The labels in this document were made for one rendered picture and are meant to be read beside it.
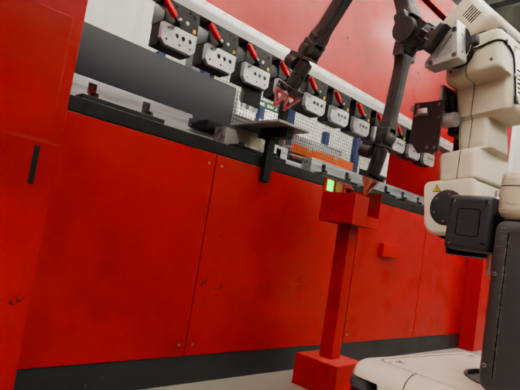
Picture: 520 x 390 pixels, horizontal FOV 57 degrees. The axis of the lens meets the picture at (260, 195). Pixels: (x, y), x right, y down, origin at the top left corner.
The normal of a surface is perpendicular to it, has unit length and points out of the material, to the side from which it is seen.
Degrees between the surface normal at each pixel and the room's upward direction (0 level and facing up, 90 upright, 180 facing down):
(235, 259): 90
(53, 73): 90
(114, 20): 90
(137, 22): 90
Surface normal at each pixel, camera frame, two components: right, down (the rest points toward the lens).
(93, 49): 0.70, 0.05
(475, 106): -0.76, -0.17
